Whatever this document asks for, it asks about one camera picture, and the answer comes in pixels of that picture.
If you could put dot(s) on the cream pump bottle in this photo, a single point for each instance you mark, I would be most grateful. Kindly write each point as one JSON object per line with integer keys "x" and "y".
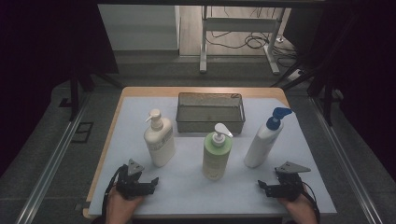
{"x": 160, "y": 143}

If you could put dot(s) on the white power strip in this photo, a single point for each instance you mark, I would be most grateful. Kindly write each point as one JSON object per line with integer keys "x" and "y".
{"x": 295, "y": 75}

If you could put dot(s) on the grey mesh basket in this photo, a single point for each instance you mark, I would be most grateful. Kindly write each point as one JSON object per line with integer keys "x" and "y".
{"x": 208, "y": 113}

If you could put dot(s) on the aluminium rail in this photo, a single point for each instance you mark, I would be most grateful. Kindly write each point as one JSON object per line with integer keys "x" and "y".
{"x": 46, "y": 174}
{"x": 348, "y": 168}

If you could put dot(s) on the green pump bottle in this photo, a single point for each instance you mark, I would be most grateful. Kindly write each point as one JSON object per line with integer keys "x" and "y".
{"x": 216, "y": 155}

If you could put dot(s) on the white bottle with blue pump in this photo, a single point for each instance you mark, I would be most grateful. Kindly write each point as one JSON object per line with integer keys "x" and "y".
{"x": 263, "y": 143}

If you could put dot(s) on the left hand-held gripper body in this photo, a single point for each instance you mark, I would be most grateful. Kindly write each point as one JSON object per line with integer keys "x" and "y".
{"x": 129, "y": 185}

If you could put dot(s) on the black metal stand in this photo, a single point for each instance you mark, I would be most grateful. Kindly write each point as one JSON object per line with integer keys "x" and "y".
{"x": 74, "y": 99}
{"x": 327, "y": 105}

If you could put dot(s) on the dark curtain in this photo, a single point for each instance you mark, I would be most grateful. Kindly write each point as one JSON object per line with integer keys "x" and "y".
{"x": 37, "y": 62}
{"x": 367, "y": 62}

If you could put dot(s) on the person's right hand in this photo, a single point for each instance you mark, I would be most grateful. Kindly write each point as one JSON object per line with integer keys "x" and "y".
{"x": 302, "y": 211}

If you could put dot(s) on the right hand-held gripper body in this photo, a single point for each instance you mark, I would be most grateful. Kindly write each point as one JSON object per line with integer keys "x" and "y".
{"x": 289, "y": 186}

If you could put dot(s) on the person's left hand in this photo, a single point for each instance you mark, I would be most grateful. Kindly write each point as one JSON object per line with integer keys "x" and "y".
{"x": 120, "y": 210}

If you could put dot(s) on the white metal desk frame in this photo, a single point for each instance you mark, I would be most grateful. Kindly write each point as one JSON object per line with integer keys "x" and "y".
{"x": 239, "y": 24}

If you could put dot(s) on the white cabinet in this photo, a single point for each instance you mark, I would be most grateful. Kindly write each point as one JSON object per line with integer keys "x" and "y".
{"x": 140, "y": 28}

